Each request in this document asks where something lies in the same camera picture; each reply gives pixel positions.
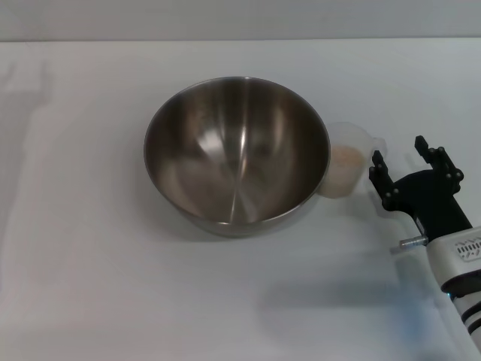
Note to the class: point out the clear plastic measuring cup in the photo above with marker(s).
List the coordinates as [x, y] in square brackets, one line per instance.
[372, 144]

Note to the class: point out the stainless steel mixing bowl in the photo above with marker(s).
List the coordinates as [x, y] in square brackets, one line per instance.
[236, 158]

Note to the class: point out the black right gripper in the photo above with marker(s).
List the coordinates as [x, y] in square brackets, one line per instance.
[428, 199]

